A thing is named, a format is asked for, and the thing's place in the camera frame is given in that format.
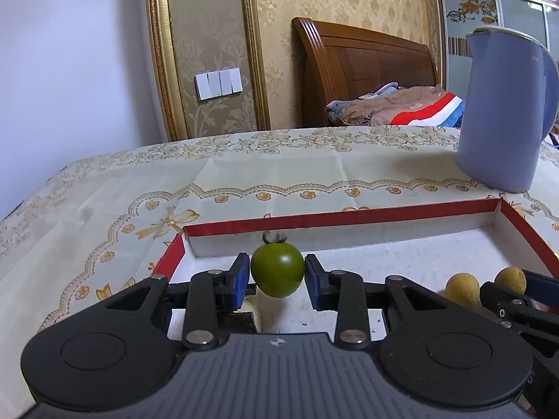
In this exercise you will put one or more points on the blue plastic kettle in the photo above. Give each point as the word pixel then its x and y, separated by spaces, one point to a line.
pixel 502 109

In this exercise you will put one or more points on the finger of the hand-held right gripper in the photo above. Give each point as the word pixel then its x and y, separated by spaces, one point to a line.
pixel 543 283
pixel 502 303

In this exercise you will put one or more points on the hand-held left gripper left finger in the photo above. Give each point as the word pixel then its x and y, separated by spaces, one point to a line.
pixel 239 281

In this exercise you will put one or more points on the gold wall panel frame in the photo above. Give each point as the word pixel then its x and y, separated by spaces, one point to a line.
pixel 159 52

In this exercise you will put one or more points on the red cardboard box tray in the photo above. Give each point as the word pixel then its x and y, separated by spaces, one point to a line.
pixel 393 253

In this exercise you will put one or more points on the brown striped blanket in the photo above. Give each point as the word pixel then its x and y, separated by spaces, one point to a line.
pixel 393 107

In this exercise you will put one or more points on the wardrobe with floral glass doors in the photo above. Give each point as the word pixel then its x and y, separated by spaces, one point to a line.
pixel 480 4

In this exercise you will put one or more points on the wooden bed headboard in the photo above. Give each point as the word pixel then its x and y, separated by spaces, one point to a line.
pixel 358 65

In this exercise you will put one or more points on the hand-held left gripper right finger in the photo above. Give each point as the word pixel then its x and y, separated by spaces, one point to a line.
pixel 314 281

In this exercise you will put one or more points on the green tomato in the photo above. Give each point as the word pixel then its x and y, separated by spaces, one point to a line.
pixel 277 270

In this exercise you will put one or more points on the white wall light switch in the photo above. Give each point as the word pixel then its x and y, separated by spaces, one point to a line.
pixel 218 84

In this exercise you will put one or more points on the yellow longan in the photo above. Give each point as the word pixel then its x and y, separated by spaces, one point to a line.
pixel 510 278
pixel 460 290

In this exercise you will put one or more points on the dark sugarcane piece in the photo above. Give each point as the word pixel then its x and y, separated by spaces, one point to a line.
pixel 244 321

